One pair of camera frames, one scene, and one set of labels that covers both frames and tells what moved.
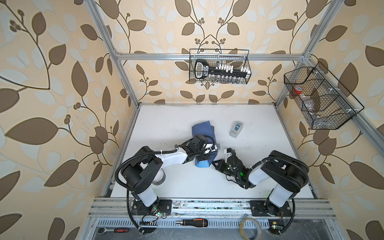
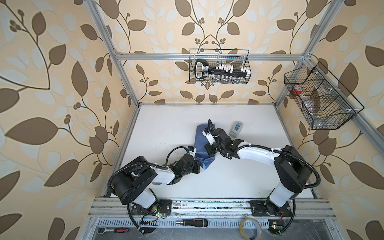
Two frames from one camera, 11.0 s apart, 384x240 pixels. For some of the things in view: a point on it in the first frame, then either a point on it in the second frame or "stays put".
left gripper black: x=204 y=156 to x=197 y=165
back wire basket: x=219 y=66 stays put
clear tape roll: x=242 y=232 stays put
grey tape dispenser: x=236 y=129 stays put
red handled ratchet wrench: x=101 y=230 stays put
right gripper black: x=219 y=167 to x=208 y=147
